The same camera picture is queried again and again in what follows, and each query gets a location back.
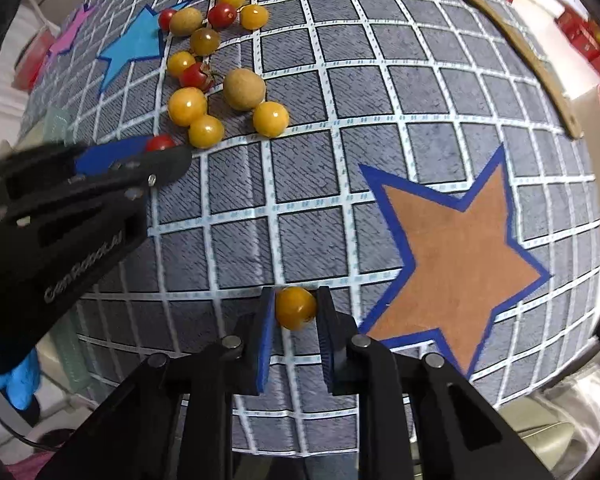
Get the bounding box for red boxes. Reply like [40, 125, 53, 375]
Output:
[555, 7, 600, 126]

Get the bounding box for round yellow cherry tomato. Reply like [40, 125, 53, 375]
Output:
[275, 286, 318, 332]

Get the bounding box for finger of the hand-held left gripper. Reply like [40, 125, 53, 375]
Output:
[0, 137, 153, 186]
[0, 145, 194, 241]

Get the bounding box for grey grid mat with stars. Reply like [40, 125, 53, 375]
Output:
[21, 0, 600, 458]

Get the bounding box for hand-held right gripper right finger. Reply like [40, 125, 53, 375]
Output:
[316, 286, 556, 480]

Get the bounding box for orange-brown cherry tomato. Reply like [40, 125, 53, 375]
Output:
[189, 27, 222, 57]

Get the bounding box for black cable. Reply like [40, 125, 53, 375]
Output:
[0, 417, 61, 453]

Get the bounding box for green translucent plastic container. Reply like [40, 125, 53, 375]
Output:
[50, 320, 93, 391]

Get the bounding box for cluster of yellow cherry tomatoes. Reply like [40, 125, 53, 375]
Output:
[166, 0, 291, 150]

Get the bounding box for person's left hand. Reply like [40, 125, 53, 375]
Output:
[0, 347, 42, 427]

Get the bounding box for tan longan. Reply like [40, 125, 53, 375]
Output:
[223, 68, 267, 111]
[169, 7, 204, 37]

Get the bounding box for red cherry tomato with stem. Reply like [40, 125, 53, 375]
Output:
[179, 62, 216, 92]

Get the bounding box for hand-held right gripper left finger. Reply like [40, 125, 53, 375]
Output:
[35, 287, 278, 480]

